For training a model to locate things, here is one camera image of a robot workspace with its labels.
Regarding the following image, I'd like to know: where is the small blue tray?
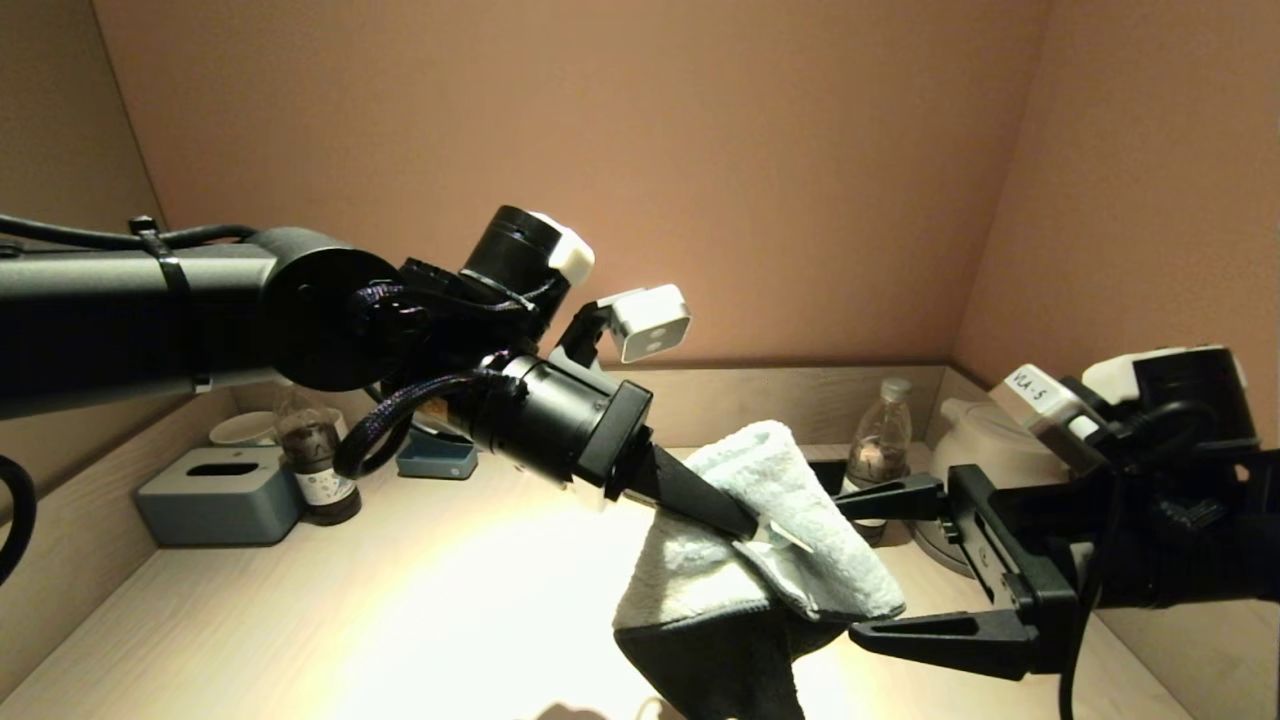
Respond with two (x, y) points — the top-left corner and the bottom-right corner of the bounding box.
(396, 428), (479, 481)

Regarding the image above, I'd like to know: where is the dark tea bottle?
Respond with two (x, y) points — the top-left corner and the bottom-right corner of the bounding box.
(272, 385), (363, 527)
(840, 377), (913, 547)

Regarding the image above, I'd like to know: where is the blue-grey tissue box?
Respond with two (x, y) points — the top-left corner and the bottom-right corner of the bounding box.
(135, 447), (304, 547)

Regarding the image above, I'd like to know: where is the white ceramic cup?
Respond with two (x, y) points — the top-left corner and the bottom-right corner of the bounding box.
(210, 412), (282, 448)

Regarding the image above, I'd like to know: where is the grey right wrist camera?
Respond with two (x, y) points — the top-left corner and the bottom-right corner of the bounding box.
(1003, 363), (1103, 477)

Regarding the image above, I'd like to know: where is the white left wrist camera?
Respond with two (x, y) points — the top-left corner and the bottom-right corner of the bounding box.
(550, 284), (693, 371)

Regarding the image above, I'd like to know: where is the cream electric kettle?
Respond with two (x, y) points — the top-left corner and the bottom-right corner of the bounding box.
(915, 398), (1071, 579)

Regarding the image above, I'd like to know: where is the grey kettle base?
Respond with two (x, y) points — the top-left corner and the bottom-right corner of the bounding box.
(910, 520), (979, 579)

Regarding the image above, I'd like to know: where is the light blue microfiber cloth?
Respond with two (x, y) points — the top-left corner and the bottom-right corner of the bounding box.
(612, 420), (907, 720)

